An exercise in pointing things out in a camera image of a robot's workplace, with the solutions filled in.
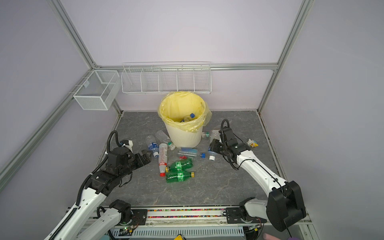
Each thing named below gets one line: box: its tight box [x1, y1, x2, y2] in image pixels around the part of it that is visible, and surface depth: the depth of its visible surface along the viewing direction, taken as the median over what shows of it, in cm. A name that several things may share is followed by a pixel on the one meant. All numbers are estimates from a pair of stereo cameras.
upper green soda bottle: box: [165, 158, 194, 173], surface depth 88 cm
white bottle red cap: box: [158, 142, 168, 177], surface depth 92 cm
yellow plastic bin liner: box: [157, 91, 212, 133], surface depth 92 cm
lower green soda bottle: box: [165, 171, 195, 183], surface depth 85 cm
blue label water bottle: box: [207, 147, 219, 161], surface depth 82 cm
